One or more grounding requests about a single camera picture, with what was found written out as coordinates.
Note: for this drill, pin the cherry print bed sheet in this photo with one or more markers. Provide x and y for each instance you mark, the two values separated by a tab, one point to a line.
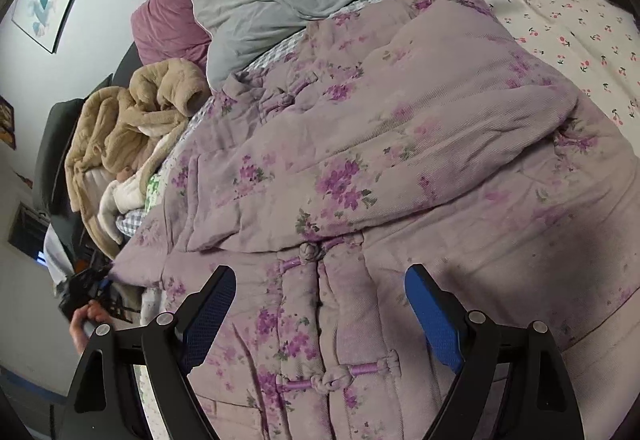
575	20

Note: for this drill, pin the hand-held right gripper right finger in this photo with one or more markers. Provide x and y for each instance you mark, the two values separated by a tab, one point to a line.
432	320

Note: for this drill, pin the purple floral padded jacket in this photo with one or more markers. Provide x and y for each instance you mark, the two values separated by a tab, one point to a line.
350	145

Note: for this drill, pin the framed blue wall picture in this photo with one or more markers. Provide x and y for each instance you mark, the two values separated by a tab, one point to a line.
45	8

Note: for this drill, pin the dark doorway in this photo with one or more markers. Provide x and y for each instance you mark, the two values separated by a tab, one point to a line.
25	232

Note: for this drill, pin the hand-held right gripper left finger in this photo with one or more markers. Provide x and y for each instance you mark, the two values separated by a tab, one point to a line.
210	315

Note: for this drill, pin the black sofa cushion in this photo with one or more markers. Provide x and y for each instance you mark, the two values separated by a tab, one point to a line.
57	145

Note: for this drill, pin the white cloth on chair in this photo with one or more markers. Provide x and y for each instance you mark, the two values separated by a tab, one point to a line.
55	255

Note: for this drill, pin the beige fleece blanket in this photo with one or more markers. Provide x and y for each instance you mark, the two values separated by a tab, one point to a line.
125	120

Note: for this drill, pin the brown wall picture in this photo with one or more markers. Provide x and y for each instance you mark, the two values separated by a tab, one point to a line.
5	120

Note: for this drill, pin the person's left hand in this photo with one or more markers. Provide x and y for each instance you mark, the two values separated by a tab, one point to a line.
82	330

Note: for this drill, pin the mauve velvet pillow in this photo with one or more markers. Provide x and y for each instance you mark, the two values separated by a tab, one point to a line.
165	25

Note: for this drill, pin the white fleece garment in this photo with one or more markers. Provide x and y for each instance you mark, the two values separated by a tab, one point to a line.
122	200

